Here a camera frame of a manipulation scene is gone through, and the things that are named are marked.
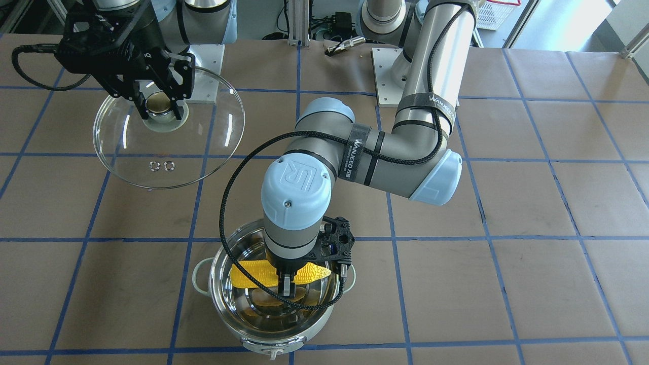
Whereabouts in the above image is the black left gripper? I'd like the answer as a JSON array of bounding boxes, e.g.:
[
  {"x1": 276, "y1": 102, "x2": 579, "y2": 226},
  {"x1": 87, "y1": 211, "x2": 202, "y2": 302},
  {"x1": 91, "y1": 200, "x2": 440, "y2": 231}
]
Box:
[{"x1": 267, "y1": 243, "x2": 325, "y2": 299}]

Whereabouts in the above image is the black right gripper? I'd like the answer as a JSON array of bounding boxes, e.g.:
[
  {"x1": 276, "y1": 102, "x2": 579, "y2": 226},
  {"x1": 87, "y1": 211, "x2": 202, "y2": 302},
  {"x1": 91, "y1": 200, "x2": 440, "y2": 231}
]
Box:
[{"x1": 55, "y1": 1, "x2": 195, "y2": 121}]

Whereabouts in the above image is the yellow corn cob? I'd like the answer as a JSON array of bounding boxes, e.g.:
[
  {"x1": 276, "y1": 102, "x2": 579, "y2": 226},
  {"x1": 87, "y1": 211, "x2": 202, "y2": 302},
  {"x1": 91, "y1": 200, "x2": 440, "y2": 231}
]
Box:
[{"x1": 230, "y1": 260, "x2": 332, "y2": 288}]

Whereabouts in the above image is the glass pot lid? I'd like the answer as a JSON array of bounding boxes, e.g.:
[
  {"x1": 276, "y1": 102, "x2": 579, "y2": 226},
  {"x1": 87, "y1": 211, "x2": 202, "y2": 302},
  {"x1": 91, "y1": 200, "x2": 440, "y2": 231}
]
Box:
[{"x1": 93, "y1": 75, "x2": 245, "y2": 189}]

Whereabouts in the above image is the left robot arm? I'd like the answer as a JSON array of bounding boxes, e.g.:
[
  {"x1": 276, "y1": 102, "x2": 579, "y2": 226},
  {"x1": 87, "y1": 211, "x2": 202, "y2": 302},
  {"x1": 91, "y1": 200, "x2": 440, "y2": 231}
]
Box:
[{"x1": 261, "y1": 1, "x2": 479, "y2": 298}]

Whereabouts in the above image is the pale green cooking pot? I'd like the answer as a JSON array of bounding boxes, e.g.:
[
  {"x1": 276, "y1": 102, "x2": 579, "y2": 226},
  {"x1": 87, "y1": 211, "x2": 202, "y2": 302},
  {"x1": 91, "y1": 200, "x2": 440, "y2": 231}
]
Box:
[{"x1": 192, "y1": 249, "x2": 341, "y2": 359}]

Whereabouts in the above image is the black power adapter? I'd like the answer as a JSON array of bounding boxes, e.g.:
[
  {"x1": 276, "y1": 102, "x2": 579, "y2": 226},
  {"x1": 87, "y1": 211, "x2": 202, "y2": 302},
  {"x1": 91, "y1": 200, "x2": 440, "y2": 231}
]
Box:
[{"x1": 328, "y1": 12, "x2": 354, "y2": 39}]

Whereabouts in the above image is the metal connector plug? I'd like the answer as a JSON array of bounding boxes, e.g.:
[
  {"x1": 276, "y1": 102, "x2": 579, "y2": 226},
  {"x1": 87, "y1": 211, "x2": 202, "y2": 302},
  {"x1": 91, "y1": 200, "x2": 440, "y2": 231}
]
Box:
[{"x1": 324, "y1": 35, "x2": 366, "y2": 56}]

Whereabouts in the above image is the white plastic basket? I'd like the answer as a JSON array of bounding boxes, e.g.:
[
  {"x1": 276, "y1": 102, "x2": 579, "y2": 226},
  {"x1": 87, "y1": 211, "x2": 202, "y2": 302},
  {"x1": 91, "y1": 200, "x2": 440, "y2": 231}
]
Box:
[{"x1": 477, "y1": 1, "x2": 521, "y2": 30}]

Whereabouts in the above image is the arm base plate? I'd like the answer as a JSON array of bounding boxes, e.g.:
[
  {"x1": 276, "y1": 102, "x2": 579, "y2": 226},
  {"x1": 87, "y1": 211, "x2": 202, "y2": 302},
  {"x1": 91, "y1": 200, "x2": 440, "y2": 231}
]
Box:
[
  {"x1": 180, "y1": 45, "x2": 225, "y2": 104},
  {"x1": 371, "y1": 48, "x2": 411, "y2": 108}
]

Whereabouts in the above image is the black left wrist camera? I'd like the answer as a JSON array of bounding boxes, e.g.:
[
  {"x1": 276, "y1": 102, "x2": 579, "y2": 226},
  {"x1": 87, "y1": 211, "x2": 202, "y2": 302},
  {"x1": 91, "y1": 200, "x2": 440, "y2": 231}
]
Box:
[{"x1": 315, "y1": 216, "x2": 355, "y2": 280}]

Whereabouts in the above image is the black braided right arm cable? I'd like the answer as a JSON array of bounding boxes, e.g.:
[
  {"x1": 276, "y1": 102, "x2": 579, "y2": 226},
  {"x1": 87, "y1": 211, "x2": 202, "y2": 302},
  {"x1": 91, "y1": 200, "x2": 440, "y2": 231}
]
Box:
[{"x1": 11, "y1": 44, "x2": 92, "y2": 92}]

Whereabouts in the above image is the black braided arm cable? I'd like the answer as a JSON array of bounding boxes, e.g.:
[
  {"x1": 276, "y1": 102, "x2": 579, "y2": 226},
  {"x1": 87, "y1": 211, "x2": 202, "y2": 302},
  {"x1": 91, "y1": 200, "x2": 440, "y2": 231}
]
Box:
[
  {"x1": 219, "y1": 0, "x2": 475, "y2": 310},
  {"x1": 11, "y1": 44, "x2": 92, "y2": 92}
]

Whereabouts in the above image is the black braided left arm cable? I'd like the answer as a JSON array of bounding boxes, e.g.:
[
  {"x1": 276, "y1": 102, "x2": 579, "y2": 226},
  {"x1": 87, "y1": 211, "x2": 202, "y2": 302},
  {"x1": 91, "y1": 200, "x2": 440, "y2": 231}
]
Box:
[{"x1": 219, "y1": 0, "x2": 475, "y2": 310}]

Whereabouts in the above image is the aluminium frame post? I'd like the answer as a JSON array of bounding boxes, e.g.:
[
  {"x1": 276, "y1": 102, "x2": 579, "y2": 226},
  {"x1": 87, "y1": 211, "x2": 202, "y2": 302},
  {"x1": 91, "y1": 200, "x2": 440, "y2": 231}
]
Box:
[{"x1": 287, "y1": 0, "x2": 310, "y2": 48}]

